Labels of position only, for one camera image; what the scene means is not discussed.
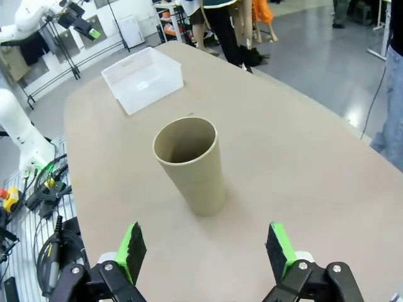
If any white desk frame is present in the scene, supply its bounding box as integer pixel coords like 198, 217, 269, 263
366, 0, 393, 60

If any person in dark trousers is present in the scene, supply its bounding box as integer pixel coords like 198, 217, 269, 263
332, 0, 349, 29

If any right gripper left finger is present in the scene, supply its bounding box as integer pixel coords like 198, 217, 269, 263
48, 221, 148, 302

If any yellow emergency stop box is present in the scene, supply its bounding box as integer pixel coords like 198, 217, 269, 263
0, 186, 20, 213

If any black bag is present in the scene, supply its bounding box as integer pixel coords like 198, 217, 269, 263
239, 45, 271, 67

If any beige plastic cup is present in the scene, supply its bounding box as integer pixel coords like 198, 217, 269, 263
152, 116, 227, 218

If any white slotted base plate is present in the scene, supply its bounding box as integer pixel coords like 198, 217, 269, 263
0, 135, 79, 302

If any black power adapter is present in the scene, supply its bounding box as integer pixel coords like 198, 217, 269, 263
25, 188, 64, 218

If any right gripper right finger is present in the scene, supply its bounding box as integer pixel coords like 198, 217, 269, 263
263, 221, 368, 302

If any black flat device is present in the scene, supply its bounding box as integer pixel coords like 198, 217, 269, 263
3, 276, 18, 302

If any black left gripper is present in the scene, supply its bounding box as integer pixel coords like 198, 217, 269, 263
57, 2, 102, 41

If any black clothes rack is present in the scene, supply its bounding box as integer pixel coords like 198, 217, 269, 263
17, 12, 130, 110

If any gray plastic stool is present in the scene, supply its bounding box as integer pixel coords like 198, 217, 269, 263
354, 4, 377, 26

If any white perforated plastic basket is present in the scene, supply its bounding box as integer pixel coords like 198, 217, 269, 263
100, 47, 184, 116

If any white floor appliance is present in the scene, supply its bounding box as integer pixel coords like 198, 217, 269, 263
116, 14, 146, 50

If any beige hanging garment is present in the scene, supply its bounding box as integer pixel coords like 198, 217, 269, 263
0, 47, 32, 82

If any white storage shelf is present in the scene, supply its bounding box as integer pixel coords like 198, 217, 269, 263
152, 0, 193, 43

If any person in dark green jacket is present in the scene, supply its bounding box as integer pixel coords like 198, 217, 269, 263
201, 0, 249, 72

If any orange clothed figure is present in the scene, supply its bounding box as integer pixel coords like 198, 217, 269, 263
250, 0, 278, 43

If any mannequin in black shorts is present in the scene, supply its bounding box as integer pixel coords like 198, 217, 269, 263
181, 0, 215, 53

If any beige mannequin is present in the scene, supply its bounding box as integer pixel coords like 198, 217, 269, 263
231, 0, 262, 51

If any person in black sweater jeans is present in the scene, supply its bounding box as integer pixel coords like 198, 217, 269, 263
370, 0, 403, 174

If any black hanging garment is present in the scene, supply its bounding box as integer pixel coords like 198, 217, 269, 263
18, 31, 51, 67

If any black cable bundle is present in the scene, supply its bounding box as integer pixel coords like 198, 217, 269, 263
23, 150, 73, 202

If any black coiled cable with plug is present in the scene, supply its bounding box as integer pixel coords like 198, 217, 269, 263
33, 215, 89, 298

